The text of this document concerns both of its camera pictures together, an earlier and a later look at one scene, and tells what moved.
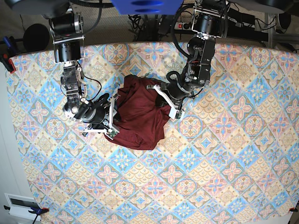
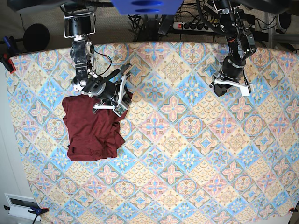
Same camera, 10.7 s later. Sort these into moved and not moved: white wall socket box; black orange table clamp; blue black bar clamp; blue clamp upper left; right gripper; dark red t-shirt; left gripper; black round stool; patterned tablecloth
Moved: left gripper; right gripper; dark red t-shirt
Not moved: black orange table clamp; blue clamp upper left; blue black bar clamp; white wall socket box; black round stool; patterned tablecloth
